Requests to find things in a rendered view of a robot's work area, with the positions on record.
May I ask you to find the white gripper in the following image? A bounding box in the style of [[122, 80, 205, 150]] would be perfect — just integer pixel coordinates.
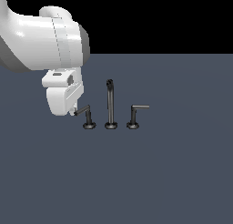
[[41, 66, 85, 117]]

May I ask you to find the dark metal faucet handle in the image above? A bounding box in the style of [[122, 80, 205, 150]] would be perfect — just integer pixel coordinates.
[[126, 104, 150, 130], [74, 104, 97, 130]]

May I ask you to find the dark metal faucet spout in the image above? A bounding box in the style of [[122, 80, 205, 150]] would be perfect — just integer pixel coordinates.
[[104, 78, 118, 130]]

